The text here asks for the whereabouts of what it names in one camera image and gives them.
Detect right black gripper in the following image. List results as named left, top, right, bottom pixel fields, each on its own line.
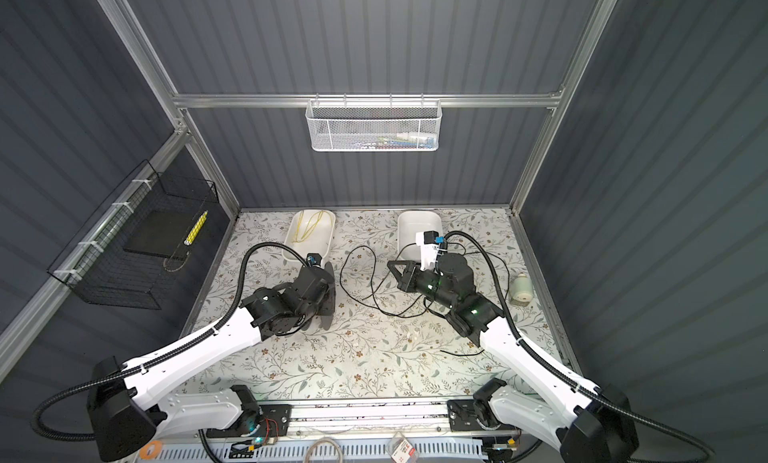
left=388, top=258, right=456, bottom=312

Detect black cable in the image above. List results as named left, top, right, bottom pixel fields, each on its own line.
left=339, top=239, right=511, bottom=357

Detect black cable spool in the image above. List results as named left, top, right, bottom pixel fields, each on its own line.
left=299, top=262, right=336, bottom=331

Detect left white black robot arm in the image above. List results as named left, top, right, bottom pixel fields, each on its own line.
left=30, top=243, right=336, bottom=462

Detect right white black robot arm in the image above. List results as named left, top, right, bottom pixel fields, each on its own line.
left=387, top=231, right=715, bottom=462

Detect right white tray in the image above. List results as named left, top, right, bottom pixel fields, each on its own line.
left=397, top=210, right=444, bottom=262

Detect white tray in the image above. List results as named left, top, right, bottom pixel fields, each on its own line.
left=284, top=209, right=336, bottom=261
left=397, top=210, right=444, bottom=262

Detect yellow rubber bands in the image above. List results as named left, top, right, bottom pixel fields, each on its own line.
left=290, top=210, right=326, bottom=243

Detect left white tray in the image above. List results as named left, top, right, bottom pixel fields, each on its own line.
left=284, top=209, right=336, bottom=261

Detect small plastic packet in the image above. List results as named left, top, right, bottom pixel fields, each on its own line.
left=387, top=432, right=419, bottom=463

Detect orange tape roll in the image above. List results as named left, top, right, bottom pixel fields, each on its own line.
left=138, top=440, right=163, bottom=461

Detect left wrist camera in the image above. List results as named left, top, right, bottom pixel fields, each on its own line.
left=306, top=253, right=323, bottom=268

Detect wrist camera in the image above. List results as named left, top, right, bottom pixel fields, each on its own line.
left=306, top=253, right=323, bottom=268
left=415, top=230, right=447, bottom=271

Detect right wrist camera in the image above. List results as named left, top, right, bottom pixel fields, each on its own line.
left=415, top=230, right=447, bottom=271

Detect white wire mesh basket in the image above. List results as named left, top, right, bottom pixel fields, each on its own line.
left=305, top=96, right=443, bottom=152

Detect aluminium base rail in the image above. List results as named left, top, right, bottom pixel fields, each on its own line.
left=167, top=396, right=559, bottom=440

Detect grey cable loop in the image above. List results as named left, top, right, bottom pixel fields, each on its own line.
left=303, top=437, right=346, bottom=463

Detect black wire basket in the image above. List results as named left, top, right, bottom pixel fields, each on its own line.
left=48, top=164, right=219, bottom=310

